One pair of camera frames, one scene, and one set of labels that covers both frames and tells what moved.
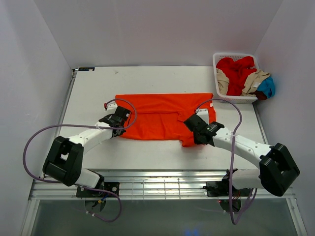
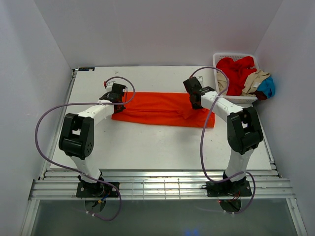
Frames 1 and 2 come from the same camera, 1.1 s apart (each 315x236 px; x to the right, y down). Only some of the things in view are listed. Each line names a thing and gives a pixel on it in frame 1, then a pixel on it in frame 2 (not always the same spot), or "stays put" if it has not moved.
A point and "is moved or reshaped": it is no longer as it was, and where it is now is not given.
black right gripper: x=195 y=140 -> x=196 y=106
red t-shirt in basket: x=237 y=72 stays put
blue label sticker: x=90 y=69 stays put
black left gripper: x=124 y=131 -> x=122 y=107
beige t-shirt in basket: x=253 y=80 stays put
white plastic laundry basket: x=236 y=56 stays put
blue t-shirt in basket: x=267 y=86 stays put
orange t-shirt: x=161 y=116 is moved or reshaped
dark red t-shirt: x=260 y=95 stays put
